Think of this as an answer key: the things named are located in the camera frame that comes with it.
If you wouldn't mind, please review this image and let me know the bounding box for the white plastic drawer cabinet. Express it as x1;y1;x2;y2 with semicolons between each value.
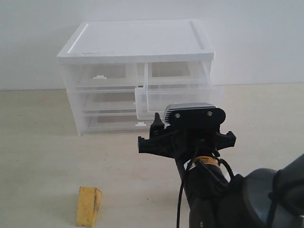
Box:
57;19;214;135

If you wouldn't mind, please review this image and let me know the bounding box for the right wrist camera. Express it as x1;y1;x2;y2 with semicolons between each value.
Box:
163;103;226;129

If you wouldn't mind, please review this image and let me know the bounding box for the yellow cheese wedge block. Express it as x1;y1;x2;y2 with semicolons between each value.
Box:
76;186;102;228

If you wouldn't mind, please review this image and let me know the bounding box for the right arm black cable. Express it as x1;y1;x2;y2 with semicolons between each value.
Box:
175;152;236;228

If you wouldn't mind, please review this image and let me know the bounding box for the middle wide clear drawer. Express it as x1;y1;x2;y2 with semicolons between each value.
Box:
76;89;136;113

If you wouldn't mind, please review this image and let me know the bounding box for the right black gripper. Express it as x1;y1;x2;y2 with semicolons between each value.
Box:
138;113;237;160

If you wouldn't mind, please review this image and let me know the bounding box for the wide clear drawer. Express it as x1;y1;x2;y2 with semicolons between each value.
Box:
79;113;153;133
76;89;136;113

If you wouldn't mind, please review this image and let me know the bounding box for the bottom wide clear drawer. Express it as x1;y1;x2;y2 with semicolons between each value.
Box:
79;113;153;133

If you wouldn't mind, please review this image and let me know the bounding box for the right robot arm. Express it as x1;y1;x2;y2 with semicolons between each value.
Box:
138;108;304;228

